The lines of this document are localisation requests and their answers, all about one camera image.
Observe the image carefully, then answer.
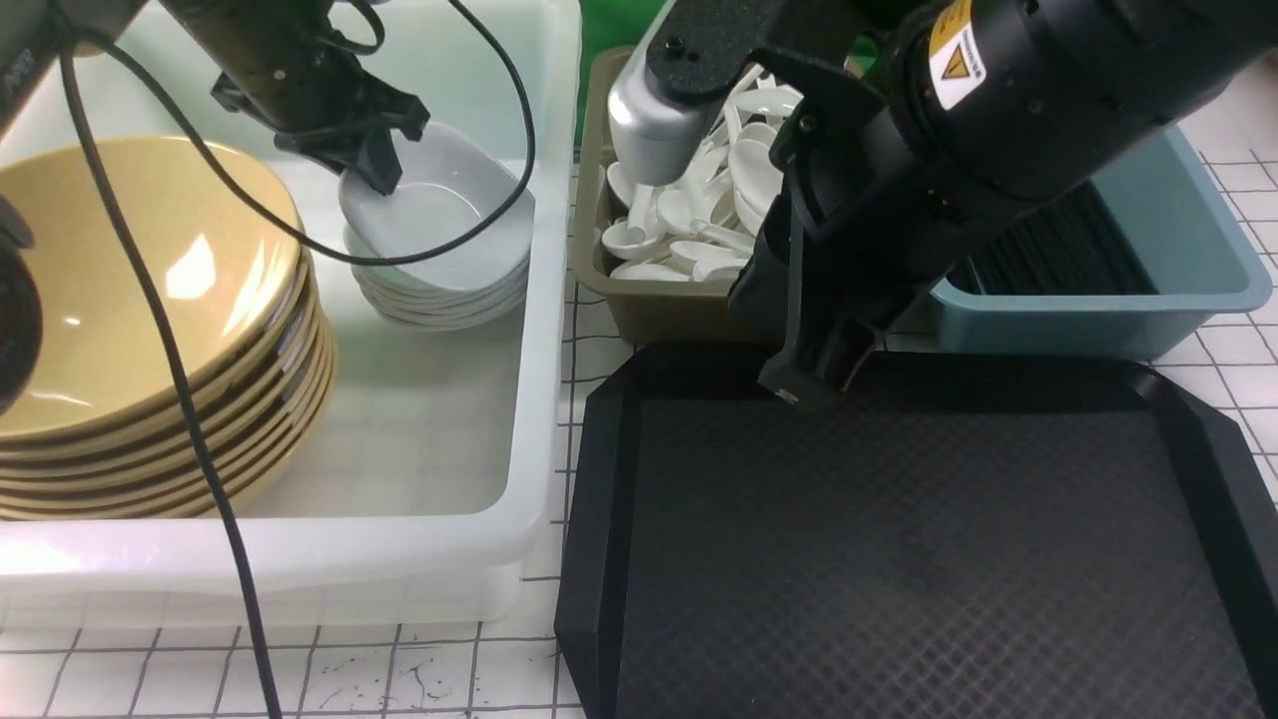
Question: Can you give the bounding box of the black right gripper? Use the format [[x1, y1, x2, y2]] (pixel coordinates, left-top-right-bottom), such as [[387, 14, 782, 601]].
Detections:
[[728, 149, 953, 410]]

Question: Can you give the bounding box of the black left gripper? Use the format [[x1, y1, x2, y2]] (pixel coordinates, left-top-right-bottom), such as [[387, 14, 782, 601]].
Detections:
[[161, 1, 429, 195]]

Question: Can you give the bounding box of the small white sauce dish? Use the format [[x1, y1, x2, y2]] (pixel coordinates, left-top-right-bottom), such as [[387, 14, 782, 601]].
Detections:
[[337, 124, 535, 290]]

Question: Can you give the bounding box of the tan noodle bowl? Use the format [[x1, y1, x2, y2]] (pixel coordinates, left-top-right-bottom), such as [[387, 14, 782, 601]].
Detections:
[[0, 135, 307, 441]]

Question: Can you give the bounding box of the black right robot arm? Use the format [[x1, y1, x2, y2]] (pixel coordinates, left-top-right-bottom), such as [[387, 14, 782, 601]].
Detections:
[[608, 1, 1275, 407]]

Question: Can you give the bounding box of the white spoon in bin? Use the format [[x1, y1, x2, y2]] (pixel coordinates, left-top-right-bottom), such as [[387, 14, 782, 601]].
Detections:
[[728, 138, 783, 234]]

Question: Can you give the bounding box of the pile of black chopsticks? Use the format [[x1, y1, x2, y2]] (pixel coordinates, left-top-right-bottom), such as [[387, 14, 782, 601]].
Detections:
[[947, 183, 1157, 298]]

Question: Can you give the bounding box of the olive plastic spoon bin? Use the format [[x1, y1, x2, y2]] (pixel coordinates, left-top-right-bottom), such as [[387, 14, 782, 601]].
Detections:
[[569, 46, 766, 346]]

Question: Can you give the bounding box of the black plastic serving tray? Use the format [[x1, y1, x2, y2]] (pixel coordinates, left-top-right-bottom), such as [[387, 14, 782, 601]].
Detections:
[[555, 345, 1277, 718]]

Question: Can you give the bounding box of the large white plastic tub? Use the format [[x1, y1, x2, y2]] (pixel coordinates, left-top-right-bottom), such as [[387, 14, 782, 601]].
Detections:
[[3, 1, 580, 628]]

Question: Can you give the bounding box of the blue plastic chopstick bin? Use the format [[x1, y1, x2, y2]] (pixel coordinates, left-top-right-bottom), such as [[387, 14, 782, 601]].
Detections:
[[930, 128, 1273, 360]]

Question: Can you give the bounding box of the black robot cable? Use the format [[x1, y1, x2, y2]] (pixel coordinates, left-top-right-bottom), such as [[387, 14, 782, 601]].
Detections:
[[58, 0, 538, 719]]

